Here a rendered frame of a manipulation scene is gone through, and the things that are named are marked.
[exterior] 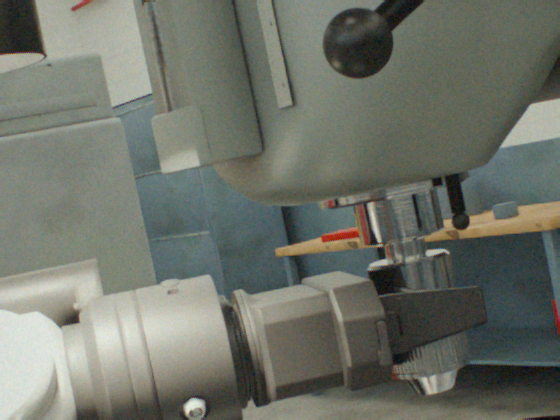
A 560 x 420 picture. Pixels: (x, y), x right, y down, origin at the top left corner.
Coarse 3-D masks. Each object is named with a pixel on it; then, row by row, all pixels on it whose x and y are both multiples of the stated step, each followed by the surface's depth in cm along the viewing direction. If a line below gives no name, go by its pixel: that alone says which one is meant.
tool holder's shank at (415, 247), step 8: (408, 240) 66; (416, 240) 67; (392, 248) 67; (400, 248) 67; (408, 248) 67; (416, 248) 67; (424, 248) 67; (392, 256) 67; (400, 256) 67; (408, 256) 67; (416, 256) 67
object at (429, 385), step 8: (432, 376) 67; (440, 376) 67; (448, 376) 67; (416, 384) 67; (424, 384) 67; (432, 384) 67; (440, 384) 67; (448, 384) 67; (416, 392) 68; (424, 392) 67; (432, 392) 67
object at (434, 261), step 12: (432, 252) 68; (444, 252) 67; (372, 264) 68; (384, 264) 67; (396, 264) 66; (408, 264) 66; (420, 264) 66; (432, 264) 66; (444, 264) 67; (372, 276) 67; (384, 276) 66; (396, 276) 66; (408, 276) 66; (420, 276) 66
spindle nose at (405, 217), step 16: (432, 192) 66; (368, 208) 66; (384, 208) 66; (400, 208) 65; (416, 208) 66; (432, 208) 66; (368, 224) 66; (384, 224) 66; (400, 224) 65; (416, 224) 66; (432, 224) 66; (368, 240) 67; (384, 240) 66; (400, 240) 66
